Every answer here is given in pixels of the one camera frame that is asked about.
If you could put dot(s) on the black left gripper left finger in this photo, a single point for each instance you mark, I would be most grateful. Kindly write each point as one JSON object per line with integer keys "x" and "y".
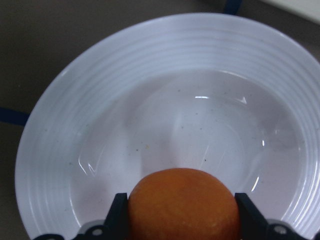
{"x": 113, "y": 227}

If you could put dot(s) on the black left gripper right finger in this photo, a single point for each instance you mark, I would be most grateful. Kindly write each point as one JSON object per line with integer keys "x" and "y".
{"x": 254, "y": 226}

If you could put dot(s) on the orange fruit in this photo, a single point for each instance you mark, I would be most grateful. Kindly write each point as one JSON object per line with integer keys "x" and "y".
{"x": 182, "y": 204}

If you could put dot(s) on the white ribbed plate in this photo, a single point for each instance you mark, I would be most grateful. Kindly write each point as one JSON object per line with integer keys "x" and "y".
{"x": 219, "y": 93}

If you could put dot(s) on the cream tray with bear print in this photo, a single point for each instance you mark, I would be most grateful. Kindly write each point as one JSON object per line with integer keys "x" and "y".
{"x": 306, "y": 9}

